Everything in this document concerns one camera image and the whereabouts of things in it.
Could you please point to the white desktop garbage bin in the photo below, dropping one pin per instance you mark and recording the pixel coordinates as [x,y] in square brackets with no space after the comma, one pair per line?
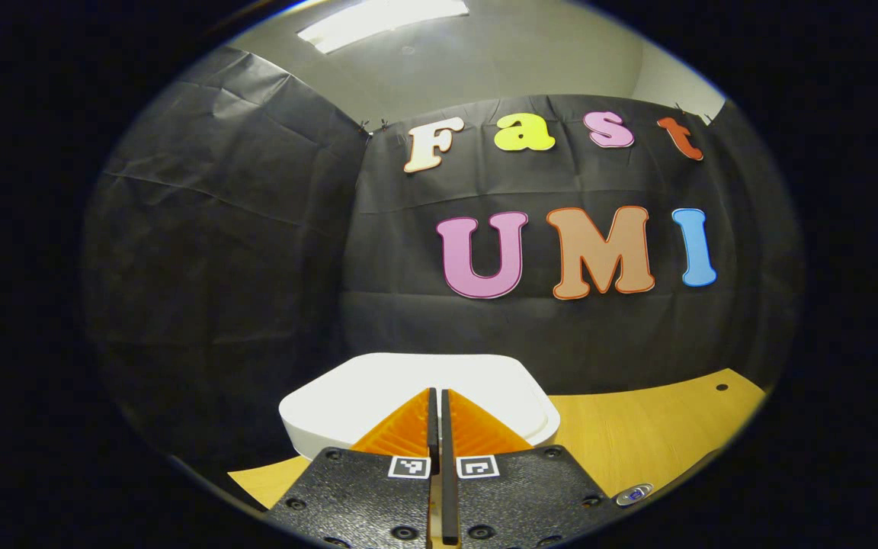
[363,396]

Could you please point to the wooden desktop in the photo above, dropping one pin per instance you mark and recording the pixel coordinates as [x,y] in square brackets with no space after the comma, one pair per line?
[637,435]

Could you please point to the black backdrop cloth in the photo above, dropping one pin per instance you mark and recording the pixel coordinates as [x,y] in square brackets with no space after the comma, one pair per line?
[256,267]

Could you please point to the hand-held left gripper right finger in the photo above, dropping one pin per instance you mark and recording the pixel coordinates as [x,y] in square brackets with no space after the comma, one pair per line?
[515,496]

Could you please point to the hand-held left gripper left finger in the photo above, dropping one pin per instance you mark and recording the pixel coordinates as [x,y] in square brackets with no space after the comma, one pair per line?
[363,496]

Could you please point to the ceiling light panel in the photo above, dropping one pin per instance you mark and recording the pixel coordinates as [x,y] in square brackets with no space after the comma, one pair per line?
[378,19]

